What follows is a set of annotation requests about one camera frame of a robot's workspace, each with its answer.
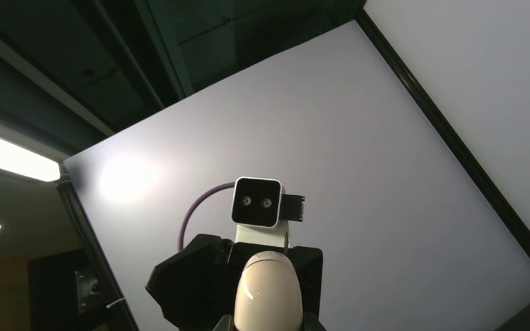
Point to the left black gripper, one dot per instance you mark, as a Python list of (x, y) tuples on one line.
[(196, 288)]

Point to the cream earbud charging case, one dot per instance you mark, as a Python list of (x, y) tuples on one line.
[(268, 295)]

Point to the ceiling light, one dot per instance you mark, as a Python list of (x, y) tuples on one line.
[(21, 161)]

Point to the left frame post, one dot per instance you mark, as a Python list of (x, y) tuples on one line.
[(116, 303)]

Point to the frame post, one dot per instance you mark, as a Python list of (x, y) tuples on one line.
[(116, 303), (489, 190)]

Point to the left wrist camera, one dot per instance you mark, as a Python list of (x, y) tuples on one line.
[(263, 203)]

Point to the right frame post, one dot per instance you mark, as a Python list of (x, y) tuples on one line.
[(489, 190)]

